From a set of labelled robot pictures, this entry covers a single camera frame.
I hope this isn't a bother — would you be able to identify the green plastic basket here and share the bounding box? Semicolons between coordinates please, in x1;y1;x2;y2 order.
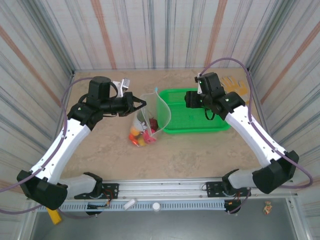
156;87;231;135

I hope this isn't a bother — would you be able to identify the clear zip-top bag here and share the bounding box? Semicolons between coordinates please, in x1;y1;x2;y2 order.
128;86;172;148

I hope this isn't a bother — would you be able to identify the pink-red toy fruit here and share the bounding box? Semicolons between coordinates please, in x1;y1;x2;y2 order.
142;132;157;144

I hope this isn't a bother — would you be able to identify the yellow work glove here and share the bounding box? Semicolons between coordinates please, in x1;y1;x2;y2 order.
219;76;251;106

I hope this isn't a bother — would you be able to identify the white cylinder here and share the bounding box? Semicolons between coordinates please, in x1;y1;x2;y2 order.
123;198;138;211

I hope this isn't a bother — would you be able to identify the small colourful toy figure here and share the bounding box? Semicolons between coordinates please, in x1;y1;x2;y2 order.
262;201;273;216

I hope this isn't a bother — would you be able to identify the yellow block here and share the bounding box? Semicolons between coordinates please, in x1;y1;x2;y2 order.
47;207;63;225

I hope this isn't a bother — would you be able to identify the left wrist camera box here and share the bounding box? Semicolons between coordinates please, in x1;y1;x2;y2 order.
112;78;131;98

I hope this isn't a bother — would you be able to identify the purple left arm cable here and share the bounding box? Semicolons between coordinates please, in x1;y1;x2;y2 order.
0;77;98;220

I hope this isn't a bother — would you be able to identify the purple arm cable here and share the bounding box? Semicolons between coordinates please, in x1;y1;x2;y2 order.
199;57;314;215
0;77;98;220

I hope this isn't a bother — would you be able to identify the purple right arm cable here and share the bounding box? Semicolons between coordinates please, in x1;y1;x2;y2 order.
199;57;314;215

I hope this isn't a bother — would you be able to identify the aluminium mounting rail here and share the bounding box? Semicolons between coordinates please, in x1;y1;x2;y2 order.
26;177;298;201

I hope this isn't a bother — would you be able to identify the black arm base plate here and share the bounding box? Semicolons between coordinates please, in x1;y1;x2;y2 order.
74;183;120;200
205;179;252;198

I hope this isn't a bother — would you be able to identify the red black power wire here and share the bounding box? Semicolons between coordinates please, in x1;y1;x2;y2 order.
231;191;243;205
101;188;113;207

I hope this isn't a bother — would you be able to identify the perforated grey cable tray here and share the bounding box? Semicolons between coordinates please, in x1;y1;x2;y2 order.
37;199;241;213

